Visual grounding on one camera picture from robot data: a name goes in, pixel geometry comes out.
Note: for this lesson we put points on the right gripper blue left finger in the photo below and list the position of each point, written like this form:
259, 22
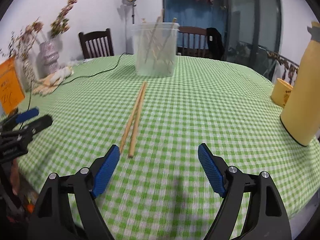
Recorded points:
66, 207

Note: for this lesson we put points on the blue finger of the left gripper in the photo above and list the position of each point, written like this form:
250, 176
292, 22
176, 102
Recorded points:
27, 131
15, 118

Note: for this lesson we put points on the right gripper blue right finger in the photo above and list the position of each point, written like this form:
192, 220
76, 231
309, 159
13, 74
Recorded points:
266, 217

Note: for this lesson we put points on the wooden chopstick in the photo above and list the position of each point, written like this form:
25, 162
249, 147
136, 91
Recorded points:
130, 120
137, 109

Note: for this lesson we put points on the left hand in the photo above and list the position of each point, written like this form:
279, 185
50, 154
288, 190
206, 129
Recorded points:
14, 177

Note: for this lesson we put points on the orange box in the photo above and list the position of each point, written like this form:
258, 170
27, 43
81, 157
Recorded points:
11, 91

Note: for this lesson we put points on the beige plush toy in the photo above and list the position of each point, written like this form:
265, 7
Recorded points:
50, 83

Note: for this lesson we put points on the small floral vase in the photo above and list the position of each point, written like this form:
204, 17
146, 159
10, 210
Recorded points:
26, 74

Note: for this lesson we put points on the pink white ribbed vase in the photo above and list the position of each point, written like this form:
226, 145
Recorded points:
49, 57

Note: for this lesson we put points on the dried pink flowers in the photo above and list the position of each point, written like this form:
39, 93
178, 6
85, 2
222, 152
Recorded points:
20, 45

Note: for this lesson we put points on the green checkered tablecloth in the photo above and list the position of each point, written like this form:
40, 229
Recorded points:
162, 192

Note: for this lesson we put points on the yellow thermos bottle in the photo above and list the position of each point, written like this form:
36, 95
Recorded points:
300, 116

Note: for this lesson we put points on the dark wooden chair left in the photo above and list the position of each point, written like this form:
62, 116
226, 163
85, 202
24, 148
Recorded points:
96, 44

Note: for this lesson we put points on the dark wooden chair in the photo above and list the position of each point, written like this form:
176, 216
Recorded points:
96, 44
192, 41

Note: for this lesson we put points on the yellow mug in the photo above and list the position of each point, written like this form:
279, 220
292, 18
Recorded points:
281, 92

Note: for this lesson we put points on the metal drying rack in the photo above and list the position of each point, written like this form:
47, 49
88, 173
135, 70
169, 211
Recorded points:
290, 67

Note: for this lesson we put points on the clear plastic container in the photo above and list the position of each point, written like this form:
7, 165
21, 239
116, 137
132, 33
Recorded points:
143, 44

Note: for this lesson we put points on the studio lamp on stand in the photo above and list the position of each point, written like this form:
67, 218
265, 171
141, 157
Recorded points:
129, 5

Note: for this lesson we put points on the black bag on chair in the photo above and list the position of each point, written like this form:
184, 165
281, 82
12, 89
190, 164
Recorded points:
215, 44

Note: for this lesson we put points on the dark wooden chair back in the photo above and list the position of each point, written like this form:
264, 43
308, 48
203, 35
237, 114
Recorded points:
192, 41

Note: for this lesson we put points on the blue curtain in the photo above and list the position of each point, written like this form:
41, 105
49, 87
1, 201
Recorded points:
197, 13

